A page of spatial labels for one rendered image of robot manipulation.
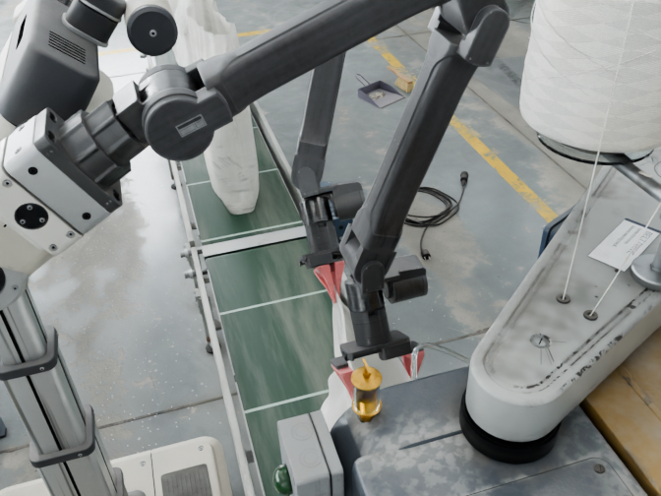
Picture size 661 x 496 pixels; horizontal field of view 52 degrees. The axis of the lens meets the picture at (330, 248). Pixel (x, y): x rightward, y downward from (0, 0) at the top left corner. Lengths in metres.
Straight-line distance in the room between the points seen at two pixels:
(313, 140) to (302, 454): 0.74
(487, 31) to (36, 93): 0.55
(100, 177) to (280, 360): 1.32
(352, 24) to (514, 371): 0.43
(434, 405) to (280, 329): 1.49
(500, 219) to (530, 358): 2.70
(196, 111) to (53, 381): 0.78
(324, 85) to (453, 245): 1.93
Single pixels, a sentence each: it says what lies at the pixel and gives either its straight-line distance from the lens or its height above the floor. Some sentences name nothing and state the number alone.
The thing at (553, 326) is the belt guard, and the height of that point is 1.42.
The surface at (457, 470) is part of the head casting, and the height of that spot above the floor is 1.34.
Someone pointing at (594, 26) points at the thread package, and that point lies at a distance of 0.65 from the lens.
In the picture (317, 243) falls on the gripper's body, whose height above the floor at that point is 1.10.
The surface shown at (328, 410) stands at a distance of 1.35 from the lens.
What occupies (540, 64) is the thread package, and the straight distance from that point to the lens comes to 0.70.
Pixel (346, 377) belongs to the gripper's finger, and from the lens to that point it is 1.05.
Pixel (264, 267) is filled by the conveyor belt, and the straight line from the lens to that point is 2.38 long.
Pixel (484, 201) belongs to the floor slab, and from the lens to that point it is 3.43.
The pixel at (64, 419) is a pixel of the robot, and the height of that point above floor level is 0.78.
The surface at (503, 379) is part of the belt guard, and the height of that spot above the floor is 1.42.
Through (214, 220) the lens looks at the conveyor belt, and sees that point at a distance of 2.65.
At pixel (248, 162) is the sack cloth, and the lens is 2.59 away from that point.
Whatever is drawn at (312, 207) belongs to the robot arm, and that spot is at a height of 1.15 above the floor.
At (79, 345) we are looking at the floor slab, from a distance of 2.83.
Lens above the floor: 1.86
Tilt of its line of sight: 37 degrees down
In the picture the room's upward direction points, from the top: 2 degrees counter-clockwise
